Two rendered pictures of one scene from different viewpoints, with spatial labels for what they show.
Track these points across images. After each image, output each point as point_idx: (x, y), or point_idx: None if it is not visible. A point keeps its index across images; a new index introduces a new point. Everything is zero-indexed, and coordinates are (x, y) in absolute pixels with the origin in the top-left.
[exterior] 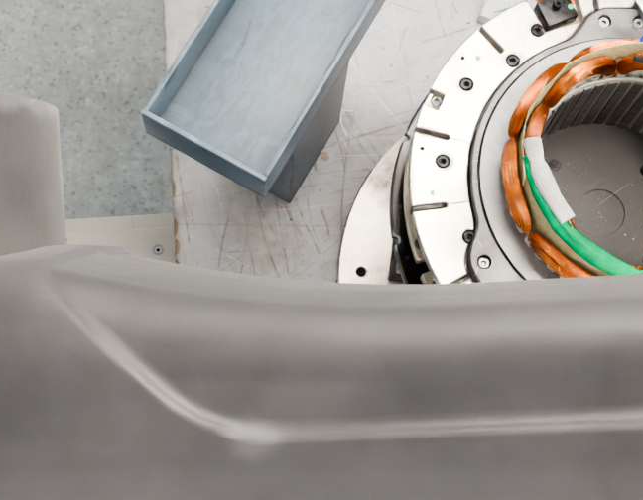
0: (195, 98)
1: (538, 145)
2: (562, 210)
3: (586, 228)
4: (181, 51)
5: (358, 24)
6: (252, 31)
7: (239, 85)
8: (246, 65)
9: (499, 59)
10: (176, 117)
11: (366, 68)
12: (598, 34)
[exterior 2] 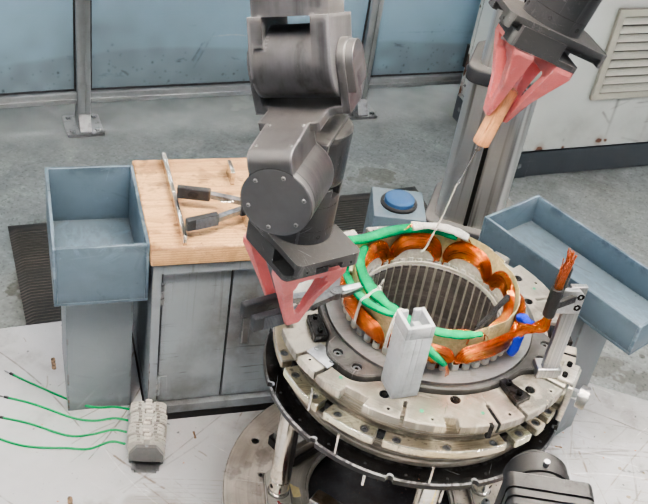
0: (545, 239)
1: (462, 233)
2: (418, 222)
3: None
4: (571, 216)
5: (573, 278)
6: (583, 271)
7: (549, 255)
8: (561, 261)
9: (531, 296)
10: (535, 229)
11: (572, 478)
12: (536, 337)
